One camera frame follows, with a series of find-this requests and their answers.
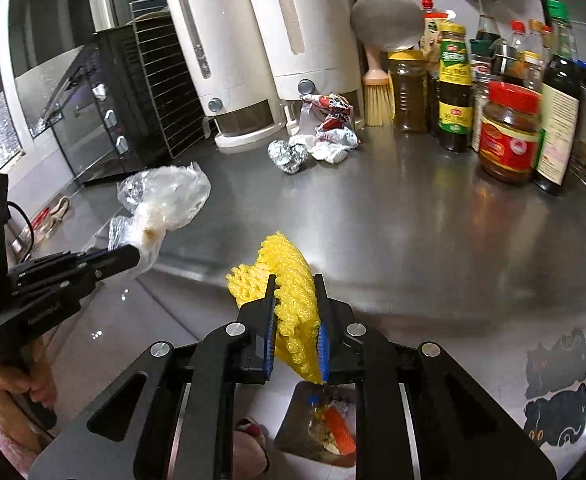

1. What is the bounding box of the orange foam fruit net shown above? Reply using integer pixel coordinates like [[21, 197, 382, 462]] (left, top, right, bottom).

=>
[[325, 406, 357, 455]]

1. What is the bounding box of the clear plastic bag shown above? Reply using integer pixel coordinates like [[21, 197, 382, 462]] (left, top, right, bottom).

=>
[[107, 162, 211, 284]]

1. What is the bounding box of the yellow foam fruit net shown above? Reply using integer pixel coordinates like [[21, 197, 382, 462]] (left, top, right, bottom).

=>
[[226, 232, 322, 384]]

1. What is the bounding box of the aluminium foil ball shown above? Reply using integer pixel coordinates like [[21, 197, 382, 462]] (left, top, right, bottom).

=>
[[267, 140, 309, 174]]

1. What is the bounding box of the white tissue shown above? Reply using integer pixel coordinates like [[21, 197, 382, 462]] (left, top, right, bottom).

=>
[[289, 128, 360, 165]]

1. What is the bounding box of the red white snack wrapper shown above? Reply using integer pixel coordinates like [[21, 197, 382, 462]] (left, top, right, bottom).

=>
[[299, 93, 354, 133]]

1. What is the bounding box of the steel trash bin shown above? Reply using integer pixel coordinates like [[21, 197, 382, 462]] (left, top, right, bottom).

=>
[[275, 382, 357, 468]]

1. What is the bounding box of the person's left hand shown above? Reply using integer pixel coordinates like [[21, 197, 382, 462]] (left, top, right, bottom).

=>
[[0, 338, 58, 411]]

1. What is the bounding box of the cat sticker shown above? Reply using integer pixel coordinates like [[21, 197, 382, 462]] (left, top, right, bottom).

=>
[[523, 328, 586, 448]]

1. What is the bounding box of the black toaster oven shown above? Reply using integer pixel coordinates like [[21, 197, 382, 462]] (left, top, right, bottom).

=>
[[16, 22, 174, 186]]

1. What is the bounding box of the left white grain dispenser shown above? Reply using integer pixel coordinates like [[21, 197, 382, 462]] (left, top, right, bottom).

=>
[[166, 0, 285, 150]]

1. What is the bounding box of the white grain dispenser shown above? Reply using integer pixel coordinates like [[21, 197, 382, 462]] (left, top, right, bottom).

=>
[[251, 0, 363, 134], [166, 0, 285, 150]]

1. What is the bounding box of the red lid chili jar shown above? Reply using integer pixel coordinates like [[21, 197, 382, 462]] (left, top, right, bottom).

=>
[[477, 80, 541, 185]]

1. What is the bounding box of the green label sauce bottle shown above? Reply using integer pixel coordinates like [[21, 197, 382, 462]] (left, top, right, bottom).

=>
[[438, 21, 473, 153]]

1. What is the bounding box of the right white grain dispenser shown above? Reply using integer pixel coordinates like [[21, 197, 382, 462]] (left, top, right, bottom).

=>
[[251, 0, 363, 134]]

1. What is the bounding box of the dark soy sauce bottle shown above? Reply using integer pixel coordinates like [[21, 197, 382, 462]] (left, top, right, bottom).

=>
[[532, 0, 582, 195]]

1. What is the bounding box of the yellow lid oil jar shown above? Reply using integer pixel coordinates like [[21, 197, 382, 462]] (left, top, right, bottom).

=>
[[387, 50, 427, 133]]

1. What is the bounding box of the black vinegar bottle yellow cap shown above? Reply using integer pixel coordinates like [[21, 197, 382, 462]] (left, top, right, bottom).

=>
[[476, 0, 500, 44]]

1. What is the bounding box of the clear bottle red cap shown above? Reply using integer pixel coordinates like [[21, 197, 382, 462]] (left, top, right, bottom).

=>
[[508, 20, 526, 52]]

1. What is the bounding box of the wire oven rack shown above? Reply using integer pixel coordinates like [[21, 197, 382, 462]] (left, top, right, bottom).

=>
[[130, 0, 206, 158]]

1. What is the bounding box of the pink handled brush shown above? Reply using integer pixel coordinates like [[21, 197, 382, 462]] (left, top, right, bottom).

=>
[[363, 44, 394, 127]]

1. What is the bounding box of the steel spatula wooden handle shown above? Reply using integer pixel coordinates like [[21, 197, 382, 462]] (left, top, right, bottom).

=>
[[349, 0, 423, 52]]

